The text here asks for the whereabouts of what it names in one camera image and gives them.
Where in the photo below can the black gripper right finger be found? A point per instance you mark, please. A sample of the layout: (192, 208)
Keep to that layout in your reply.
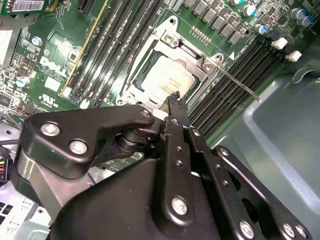
(213, 160)

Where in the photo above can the silver CPU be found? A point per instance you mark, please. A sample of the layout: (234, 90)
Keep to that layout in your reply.
(167, 75)

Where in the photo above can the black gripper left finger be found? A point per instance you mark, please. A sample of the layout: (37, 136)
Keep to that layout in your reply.
(62, 140)

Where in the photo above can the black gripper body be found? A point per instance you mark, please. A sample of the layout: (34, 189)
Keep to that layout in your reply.
(112, 205)

